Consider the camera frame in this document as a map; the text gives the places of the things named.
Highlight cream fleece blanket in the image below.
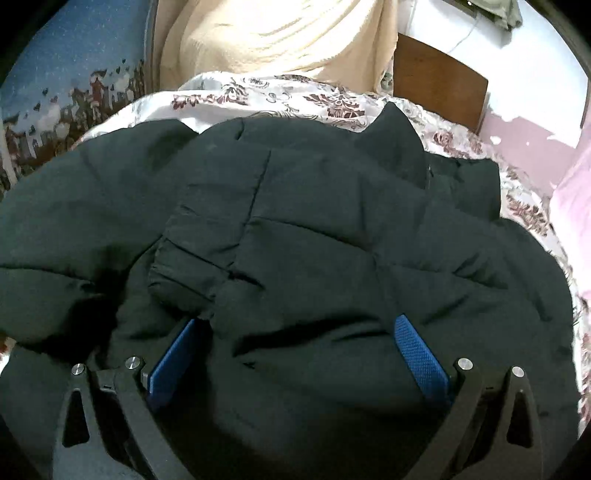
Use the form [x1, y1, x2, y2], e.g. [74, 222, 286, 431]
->
[159, 0, 399, 90]

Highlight pink cloth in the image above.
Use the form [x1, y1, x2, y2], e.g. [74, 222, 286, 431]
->
[480, 111, 591, 333]

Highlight blue printed cloth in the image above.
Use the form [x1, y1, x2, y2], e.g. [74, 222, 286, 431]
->
[0, 0, 160, 195]

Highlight dark green puffer jacket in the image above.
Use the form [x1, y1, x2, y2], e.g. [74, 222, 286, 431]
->
[0, 102, 581, 480]

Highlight white cable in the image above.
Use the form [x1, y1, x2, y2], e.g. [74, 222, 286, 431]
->
[445, 16, 481, 54]

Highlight floral white bedspread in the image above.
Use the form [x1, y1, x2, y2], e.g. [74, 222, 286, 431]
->
[69, 73, 583, 296]

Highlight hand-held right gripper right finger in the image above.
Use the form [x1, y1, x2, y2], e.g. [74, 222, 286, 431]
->
[394, 315, 546, 480]

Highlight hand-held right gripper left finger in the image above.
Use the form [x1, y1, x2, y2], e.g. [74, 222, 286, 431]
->
[51, 318, 200, 480]

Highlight green cloth item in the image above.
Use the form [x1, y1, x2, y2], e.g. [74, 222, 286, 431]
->
[475, 0, 523, 32]

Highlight brown wooden headboard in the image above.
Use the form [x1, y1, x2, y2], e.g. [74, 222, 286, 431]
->
[392, 32, 489, 132]

